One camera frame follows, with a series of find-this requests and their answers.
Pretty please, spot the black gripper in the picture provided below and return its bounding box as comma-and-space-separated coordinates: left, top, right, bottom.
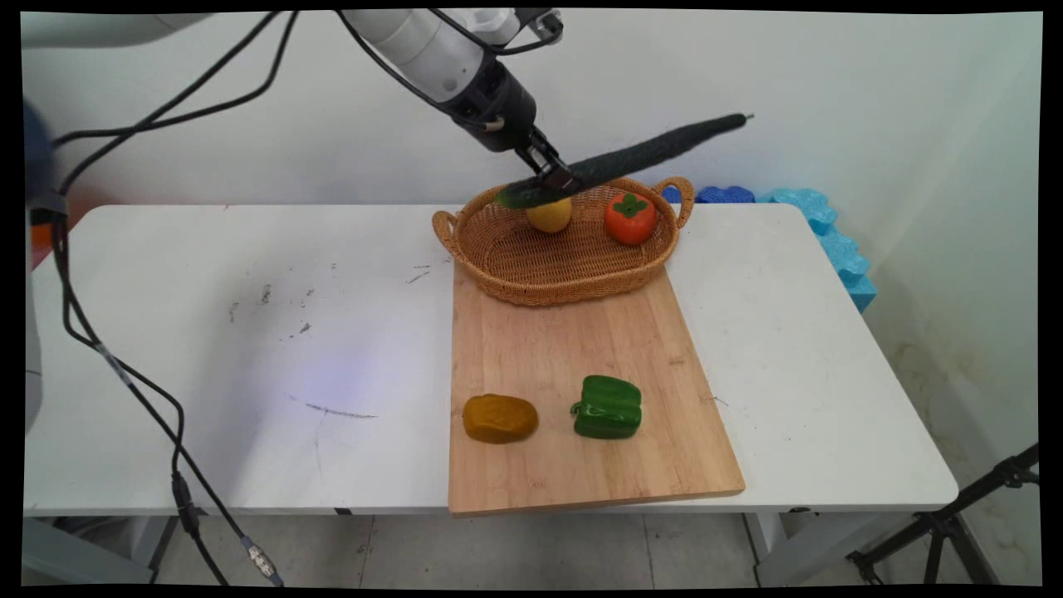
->
452, 58, 584, 199

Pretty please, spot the long dark green cucumber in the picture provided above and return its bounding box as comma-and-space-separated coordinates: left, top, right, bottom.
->
495, 113, 755, 211

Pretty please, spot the yellow fruit with green leaf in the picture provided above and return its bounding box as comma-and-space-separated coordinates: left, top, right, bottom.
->
526, 196, 574, 234

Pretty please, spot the orange-red persimmon with green calyx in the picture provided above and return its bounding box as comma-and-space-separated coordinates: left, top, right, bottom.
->
604, 193, 659, 247

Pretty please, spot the dark blue foam block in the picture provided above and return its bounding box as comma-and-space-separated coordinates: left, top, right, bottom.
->
660, 184, 758, 205

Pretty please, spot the green bell pepper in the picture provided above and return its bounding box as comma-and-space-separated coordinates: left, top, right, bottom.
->
570, 375, 644, 440

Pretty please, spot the brown-yellow potato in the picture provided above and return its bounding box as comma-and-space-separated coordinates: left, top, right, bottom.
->
462, 393, 540, 444

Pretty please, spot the wooden cutting board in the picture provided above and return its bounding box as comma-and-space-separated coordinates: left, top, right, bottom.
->
448, 262, 747, 517

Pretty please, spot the light blue foam block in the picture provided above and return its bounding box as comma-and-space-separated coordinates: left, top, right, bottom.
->
756, 188, 878, 314

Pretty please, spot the white table leg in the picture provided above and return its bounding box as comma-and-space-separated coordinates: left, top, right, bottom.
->
742, 510, 881, 589

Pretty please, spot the black tripod stand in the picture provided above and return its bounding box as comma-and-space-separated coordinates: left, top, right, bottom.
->
845, 444, 1041, 586

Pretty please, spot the black table leg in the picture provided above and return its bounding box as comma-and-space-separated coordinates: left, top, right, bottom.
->
148, 515, 179, 584

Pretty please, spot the woven wicker basket with handles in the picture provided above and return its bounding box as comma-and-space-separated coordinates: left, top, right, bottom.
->
432, 174, 696, 307

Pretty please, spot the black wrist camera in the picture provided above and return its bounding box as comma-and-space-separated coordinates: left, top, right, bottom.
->
497, 8, 566, 49

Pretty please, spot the thin black cable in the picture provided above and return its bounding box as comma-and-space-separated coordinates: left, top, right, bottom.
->
51, 10, 283, 200

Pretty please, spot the black cable with silver connector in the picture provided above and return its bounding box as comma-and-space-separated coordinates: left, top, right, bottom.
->
50, 10, 301, 588

